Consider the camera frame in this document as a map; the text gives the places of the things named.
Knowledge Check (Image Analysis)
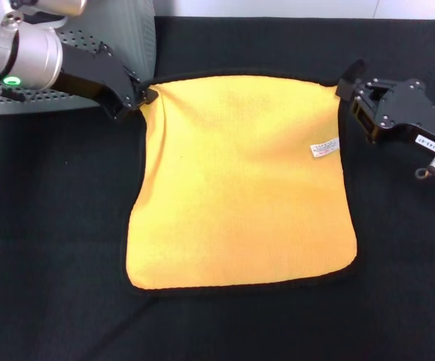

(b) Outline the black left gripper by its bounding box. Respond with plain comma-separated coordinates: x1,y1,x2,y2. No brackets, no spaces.
57,42,161,122

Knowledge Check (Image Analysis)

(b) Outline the yellow and grey towel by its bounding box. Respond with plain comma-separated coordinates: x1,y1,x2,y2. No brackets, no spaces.
124,67,366,299

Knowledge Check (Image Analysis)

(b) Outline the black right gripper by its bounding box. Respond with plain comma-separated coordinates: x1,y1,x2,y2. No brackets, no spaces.
336,59,435,161

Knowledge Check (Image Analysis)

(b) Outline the grey perforated storage box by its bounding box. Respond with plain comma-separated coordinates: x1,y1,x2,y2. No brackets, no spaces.
0,0,157,116

